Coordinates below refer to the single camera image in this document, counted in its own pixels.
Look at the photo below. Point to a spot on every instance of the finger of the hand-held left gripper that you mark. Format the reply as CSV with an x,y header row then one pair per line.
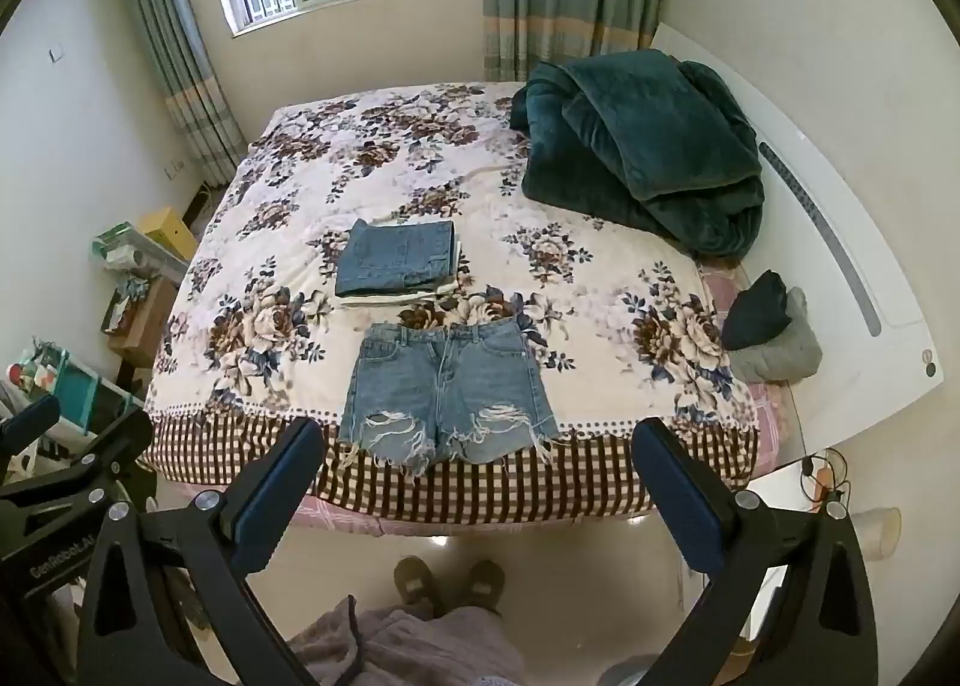
x,y
90,465
26,424

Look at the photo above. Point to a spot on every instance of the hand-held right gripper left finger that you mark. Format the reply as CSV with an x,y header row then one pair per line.
x,y
277,495

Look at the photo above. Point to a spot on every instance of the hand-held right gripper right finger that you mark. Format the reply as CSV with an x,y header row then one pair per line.
x,y
675,498

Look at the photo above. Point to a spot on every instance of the ripped denim shorts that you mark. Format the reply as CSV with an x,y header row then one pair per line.
x,y
450,386

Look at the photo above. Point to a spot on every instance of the teal storage box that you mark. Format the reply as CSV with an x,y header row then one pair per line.
x,y
82,390

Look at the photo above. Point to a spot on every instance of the pink checked bed sheet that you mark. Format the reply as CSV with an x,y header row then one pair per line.
x,y
772,416

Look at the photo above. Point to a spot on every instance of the wooden nightstand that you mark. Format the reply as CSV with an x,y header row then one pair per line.
x,y
142,326

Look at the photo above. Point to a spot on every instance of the brown slipper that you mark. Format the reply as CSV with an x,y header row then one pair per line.
x,y
484,585
416,585

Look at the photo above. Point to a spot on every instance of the grey cloth bundle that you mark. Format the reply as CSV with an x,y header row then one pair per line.
x,y
787,352

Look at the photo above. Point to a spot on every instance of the black cloth bundle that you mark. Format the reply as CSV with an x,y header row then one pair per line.
x,y
757,311

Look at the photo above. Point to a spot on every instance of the clear plastic cup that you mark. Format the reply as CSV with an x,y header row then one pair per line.
x,y
877,532

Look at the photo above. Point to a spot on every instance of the person's purple robe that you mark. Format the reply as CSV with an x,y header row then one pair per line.
x,y
420,648

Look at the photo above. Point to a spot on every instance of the floral checked bedspread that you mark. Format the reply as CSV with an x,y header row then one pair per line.
x,y
262,259

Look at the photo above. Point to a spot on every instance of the yellow cardboard box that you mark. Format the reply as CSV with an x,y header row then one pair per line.
x,y
169,232

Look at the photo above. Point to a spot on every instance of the folded white cloth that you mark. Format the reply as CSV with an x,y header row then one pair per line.
x,y
442,290

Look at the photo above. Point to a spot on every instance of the folded blue jeans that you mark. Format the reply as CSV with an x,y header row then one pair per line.
x,y
397,255

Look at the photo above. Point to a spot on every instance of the white bed headboard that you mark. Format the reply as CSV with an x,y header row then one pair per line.
x,y
832,266

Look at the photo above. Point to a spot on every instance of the dark green plush blanket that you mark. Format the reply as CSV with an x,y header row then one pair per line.
x,y
645,139

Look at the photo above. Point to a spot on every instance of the white wall socket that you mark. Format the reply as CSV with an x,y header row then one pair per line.
x,y
175,169

